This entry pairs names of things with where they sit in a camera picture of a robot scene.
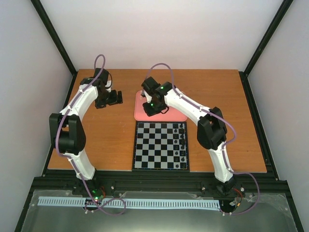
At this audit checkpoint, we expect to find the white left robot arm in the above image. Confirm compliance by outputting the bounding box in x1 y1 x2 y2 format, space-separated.
49 68 123 195

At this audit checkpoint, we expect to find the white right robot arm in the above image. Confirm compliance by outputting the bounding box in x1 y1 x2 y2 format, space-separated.
141 77 236 196

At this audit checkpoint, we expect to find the pink plastic tray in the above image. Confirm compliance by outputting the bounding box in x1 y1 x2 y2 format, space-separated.
134 90 187 122

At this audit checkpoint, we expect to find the black white chessboard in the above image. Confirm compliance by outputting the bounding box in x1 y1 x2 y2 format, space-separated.
132 121 190 172

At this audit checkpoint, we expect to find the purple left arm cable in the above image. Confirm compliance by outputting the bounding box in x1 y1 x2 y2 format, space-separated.
55 54 126 216

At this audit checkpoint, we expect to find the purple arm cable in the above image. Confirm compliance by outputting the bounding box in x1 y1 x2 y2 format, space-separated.
55 54 126 216
146 63 260 216

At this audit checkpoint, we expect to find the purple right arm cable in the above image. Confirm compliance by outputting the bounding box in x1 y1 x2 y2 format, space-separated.
146 63 260 216

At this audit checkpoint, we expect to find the left black frame post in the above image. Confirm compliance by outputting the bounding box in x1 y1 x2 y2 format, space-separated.
30 0 77 76

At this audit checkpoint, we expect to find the black frame post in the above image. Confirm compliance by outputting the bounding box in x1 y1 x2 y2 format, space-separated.
30 0 77 76
243 0 293 78

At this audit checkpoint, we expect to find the black aluminium frame base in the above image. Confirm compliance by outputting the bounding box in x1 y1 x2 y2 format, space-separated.
16 72 303 232

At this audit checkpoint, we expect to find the light blue slotted cable duct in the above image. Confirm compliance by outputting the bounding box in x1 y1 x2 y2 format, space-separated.
37 196 220 211

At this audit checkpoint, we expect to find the right black frame post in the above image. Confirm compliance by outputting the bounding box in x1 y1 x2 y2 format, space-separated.
243 0 293 78

